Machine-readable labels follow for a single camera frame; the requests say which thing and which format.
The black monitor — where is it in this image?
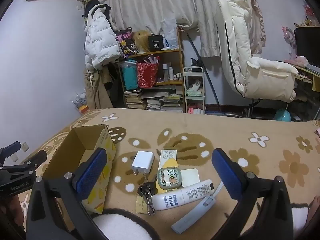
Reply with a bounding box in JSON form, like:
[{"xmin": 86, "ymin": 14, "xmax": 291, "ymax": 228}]
[{"xmin": 294, "ymin": 26, "xmax": 320, "ymax": 67}]

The teal storage box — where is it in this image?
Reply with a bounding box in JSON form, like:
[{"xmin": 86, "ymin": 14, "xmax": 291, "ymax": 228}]
[{"xmin": 121, "ymin": 60, "xmax": 138, "ymax": 90}]

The white puffer jacket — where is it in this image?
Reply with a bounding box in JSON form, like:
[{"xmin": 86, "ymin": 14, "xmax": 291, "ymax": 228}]
[{"xmin": 84, "ymin": 4, "xmax": 123, "ymax": 70}]

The black pole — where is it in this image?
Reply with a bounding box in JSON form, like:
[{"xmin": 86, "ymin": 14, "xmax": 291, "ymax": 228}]
[{"xmin": 186, "ymin": 31, "xmax": 220, "ymax": 105}]

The beige coat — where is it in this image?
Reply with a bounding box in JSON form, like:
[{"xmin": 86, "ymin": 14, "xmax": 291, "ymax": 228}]
[{"xmin": 84, "ymin": 66, "xmax": 114, "ymax": 110}]

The patterned plastic bag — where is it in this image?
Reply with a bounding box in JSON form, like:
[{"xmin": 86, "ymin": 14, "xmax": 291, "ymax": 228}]
[{"xmin": 72, "ymin": 92, "xmax": 89, "ymax": 114}]

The gold card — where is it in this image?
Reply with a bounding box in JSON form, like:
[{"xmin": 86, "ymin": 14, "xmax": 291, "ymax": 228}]
[{"xmin": 135, "ymin": 195, "xmax": 148, "ymax": 215}]

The light blue device with strap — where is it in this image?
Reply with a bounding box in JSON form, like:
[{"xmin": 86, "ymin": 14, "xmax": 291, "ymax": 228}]
[{"xmin": 171, "ymin": 181, "xmax": 225, "ymax": 234}]

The beige flower print blanket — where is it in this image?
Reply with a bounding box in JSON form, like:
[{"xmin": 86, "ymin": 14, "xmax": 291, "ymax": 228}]
[{"xmin": 20, "ymin": 107, "xmax": 320, "ymax": 240}]

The wooden shelf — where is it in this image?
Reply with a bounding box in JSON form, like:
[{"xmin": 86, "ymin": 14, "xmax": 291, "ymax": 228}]
[{"xmin": 116, "ymin": 27, "xmax": 187, "ymax": 113}]

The stack of books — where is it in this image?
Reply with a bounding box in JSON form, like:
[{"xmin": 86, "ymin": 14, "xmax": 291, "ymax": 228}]
[{"xmin": 124, "ymin": 89, "xmax": 184, "ymax": 112}]

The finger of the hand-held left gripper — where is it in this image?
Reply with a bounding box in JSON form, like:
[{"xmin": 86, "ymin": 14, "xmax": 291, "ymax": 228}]
[
  {"xmin": 0, "ymin": 141, "xmax": 22, "ymax": 167},
  {"xmin": 0, "ymin": 150, "xmax": 48, "ymax": 178}
]

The cream padded chair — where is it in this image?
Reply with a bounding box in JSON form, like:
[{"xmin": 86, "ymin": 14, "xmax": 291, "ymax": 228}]
[{"xmin": 217, "ymin": 0, "xmax": 299, "ymax": 103}]

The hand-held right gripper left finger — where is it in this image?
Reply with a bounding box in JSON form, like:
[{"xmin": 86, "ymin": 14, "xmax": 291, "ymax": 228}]
[{"xmin": 26, "ymin": 147, "xmax": 108, "ymax": 240}]

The wooden desk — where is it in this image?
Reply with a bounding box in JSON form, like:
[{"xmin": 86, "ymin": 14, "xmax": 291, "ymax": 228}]
[{"xmin": 277, "ymin": 60, "xmax": 320, "ymax": 120}]

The cartoon print bag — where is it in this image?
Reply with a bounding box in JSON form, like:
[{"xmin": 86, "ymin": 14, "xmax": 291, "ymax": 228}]
[{"xmin": 115, "ymin": 27, "xmax": 137, "ymax": 57}]

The cardboard box with yellow print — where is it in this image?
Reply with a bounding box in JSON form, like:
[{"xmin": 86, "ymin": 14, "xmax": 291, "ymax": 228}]
[{"xmin": 41, "ymin": 124, "xmax": 117, "ymax": 214}]

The white square pad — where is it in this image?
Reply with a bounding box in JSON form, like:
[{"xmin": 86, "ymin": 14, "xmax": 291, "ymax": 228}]
[{"xmin": 180, "ymin": 168, "xmax": 200, "ymax": 187}]

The black box with white print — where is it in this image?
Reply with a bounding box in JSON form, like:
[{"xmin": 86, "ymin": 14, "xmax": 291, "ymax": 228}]
[{"xmin": 148, "ymin": 34, "xmax": 165, "ymax": 52}]

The white tube with black cap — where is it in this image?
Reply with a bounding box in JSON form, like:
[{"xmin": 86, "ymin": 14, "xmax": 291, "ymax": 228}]
[{"xmin": 152, "ymin": 179, "xmax": 215, "ymax": 211}]

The clear plastic bag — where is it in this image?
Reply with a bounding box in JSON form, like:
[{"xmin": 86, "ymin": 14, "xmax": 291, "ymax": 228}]
[{"xmin": 160, "ymin": 19, "xmax": 179, "ymax": 50}]

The teal round object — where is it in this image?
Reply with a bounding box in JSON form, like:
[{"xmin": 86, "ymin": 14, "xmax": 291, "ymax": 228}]
[{"xmin": 273, "ymin": 109, "xmax": 292, "ymax": 122}]

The blond wig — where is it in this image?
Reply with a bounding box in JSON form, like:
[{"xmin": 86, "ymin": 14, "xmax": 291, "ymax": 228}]
[{"xmin": 132, "ymin": 30, "xmax": 152, "ymax": 54}]

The pale green packet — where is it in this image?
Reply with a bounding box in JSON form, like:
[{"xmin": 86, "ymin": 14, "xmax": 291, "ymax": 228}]
[{"xmin": 186, "ymin": 80, "xmax": 203, "ymax": 97}]

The white trolley cart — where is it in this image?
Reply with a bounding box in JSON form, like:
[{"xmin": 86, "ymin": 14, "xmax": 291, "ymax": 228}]
[{"xmin": 182, "ymin": 66, "xmax": 206, "ymax": 114}]

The person's leg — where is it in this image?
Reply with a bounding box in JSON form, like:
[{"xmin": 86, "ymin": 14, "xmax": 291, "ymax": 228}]
[{"xmin": 306, "ymin": 195, "xmax": 320, "ymax": 230}]

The pale pleated curtain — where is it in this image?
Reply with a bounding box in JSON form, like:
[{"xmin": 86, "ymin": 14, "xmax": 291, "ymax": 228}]
[{"xmin": 106, "ymin": 0, "xmax": 265, "ymax": 58}]

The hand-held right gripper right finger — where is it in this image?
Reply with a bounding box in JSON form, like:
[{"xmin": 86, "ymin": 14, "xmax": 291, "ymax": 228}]
[{"xmin": 211, "ymin": 148, "xmax": 294, "ymax": 240}]

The bear print earphone case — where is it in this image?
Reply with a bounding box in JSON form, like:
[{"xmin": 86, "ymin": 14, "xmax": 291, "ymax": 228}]
[{"xmin": 157, "ymin": 167, "xmax": 182, "ymax": 189}]

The white remote control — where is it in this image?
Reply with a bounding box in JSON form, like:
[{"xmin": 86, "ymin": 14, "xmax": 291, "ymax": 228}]
[{"xmin": 158, "ymin": 149, "xmax": 178, "ymax": 178}]

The white charger plug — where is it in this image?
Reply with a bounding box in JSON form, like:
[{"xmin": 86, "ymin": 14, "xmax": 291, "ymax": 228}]
[{"xmin": 131, "ymin": 151, "xmax": 155, "ymax": 177}]

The person's left hand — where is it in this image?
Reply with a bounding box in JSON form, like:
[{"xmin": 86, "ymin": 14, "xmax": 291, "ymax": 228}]
[{"xmin": 0, "ymin": 195, "xmax": 25, "ymax": 233}]

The black garment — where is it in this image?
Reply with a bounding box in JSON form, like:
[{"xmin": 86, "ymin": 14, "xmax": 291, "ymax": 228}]
[{"xmin": 85, "ymin": 0, "xmax": 115, "ymax": 30}]

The yellow soft case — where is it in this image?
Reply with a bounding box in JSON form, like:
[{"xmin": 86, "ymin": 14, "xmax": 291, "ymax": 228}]
[{"xmin": 155, "ymin": 158, "xmax": 179, "ymax": 193}]

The red patterned bag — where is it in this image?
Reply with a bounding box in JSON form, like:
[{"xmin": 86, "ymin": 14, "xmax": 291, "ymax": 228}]
[{"xmin": 136, "ymin": 61, "xmax": 159, "ymax": 88}]

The black key bunch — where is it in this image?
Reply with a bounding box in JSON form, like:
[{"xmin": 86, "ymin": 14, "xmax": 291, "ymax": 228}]
[{"xmin": 137, "ymin": 181, "xmax": 157, "ymax": 216}]

